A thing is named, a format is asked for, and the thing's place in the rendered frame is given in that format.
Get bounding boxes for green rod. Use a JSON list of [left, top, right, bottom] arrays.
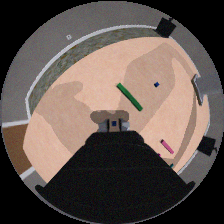
[[117, 83, 143, 112]]

